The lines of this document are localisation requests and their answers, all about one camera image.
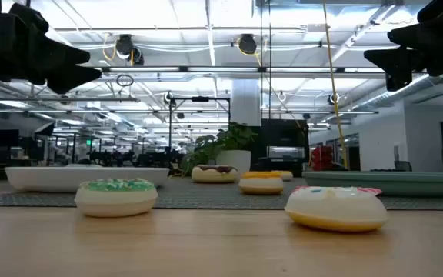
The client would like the black cabinet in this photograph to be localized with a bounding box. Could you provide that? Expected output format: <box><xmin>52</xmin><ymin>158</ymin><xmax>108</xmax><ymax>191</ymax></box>
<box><xmin>261</xmin><ymin>118</ymin><xmax>309</xmax><ymax>172</ymax></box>

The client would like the yellow cable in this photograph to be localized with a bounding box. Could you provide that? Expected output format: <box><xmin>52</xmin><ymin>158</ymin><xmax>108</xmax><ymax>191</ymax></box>
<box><xmin>321</xmin><ymin>0</ymin><xmax>348</xmax><ymax>169</ymax></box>

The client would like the red object stack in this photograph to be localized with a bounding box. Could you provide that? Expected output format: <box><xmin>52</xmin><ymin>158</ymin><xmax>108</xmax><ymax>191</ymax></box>
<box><xmin>311</xmin><ymin>145</ymin><xmax>335</xmax><ymax>172</ymax></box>

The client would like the black ceiling cable reel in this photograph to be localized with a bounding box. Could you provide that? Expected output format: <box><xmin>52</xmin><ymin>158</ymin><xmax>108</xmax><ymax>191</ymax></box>
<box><xmin>238</xmin><ymin>33</ymin><xmax>258</xmax><ymax>55</ymax></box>
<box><xmin>115</xmin><ymin>33</ymin><xmax>145</xmax><ymax>66</ymax></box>

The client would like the black monitor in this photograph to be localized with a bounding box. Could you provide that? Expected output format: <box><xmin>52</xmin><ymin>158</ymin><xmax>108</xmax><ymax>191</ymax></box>
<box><xmin>0</xmin><ymin>128</ymin><xmax>20</xmax><ymax>148</ymax></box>

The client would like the small orange glazed donut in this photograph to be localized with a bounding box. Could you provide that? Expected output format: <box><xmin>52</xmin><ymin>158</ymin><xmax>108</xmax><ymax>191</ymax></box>
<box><xmin>238</xmin><ymin>171</ymin><xmax>285</xmax><ymax>195</ymax></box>

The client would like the green potted plant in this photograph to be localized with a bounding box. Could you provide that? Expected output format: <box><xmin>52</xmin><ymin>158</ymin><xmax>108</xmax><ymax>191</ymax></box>
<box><xmin>178</xmin><ymin>122</ymin><xmax>259</xmax><ymax>178</ymax></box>

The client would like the white round plate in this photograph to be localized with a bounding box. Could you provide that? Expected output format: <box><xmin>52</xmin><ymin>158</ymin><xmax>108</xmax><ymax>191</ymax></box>
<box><xmin>5</xmin><ymin>165</ymin><xmax>171</xmax><ymax>193</ymax></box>

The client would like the large chocolate glazed donut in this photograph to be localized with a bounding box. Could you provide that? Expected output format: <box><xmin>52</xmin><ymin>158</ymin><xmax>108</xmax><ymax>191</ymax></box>
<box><xmin>191</xmin><ymin>164</ymin><xmax>240</xmax><ymax>184</ymax></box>

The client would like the black metal frame stand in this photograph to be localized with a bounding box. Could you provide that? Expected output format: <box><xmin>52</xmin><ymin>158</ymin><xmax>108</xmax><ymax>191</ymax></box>
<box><xmin>168</xmin><ymin>95</ymin><xmax>231</xmax><ymax>162</ymax></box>

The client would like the small pink white donut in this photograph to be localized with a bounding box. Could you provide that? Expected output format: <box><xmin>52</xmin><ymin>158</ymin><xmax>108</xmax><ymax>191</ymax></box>
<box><xmin>284</xmin><ymin>185</ymin><xmax>390</xmax><ymax>233</ymax></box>

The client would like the grey woven placemat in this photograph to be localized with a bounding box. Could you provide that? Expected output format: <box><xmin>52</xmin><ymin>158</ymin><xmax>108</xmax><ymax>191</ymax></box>
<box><xmin>0</xmin><ymin>176</ymin><xmax>443</xmax><ymax>212</ymax></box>

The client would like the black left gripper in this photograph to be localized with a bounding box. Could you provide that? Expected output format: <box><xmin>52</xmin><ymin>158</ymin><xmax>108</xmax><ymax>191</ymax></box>
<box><xmin>0</xmin><ymin>0</ymin><xmax>102</xmax><ymax>95</ymax></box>

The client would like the teal round plate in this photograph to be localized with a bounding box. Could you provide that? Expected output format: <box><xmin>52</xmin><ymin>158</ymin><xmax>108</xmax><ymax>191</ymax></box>
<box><xmin>301</xmin><ymin>170</ymin><xmax>443</xmax><ymax>198</ymax></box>

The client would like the small green sprinkled donut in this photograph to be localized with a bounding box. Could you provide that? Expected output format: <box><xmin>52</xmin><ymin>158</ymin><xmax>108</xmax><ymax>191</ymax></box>
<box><xmin>74</xmin><ymin>178</ymin><xmax>159</xmax><ymax>219</ymax></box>

